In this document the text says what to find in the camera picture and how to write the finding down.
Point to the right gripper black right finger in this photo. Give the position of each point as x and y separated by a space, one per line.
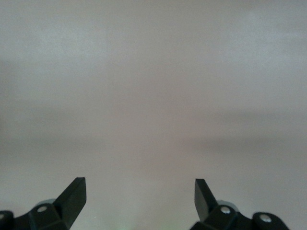
208 210

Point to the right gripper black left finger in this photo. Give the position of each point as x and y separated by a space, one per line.
67 208

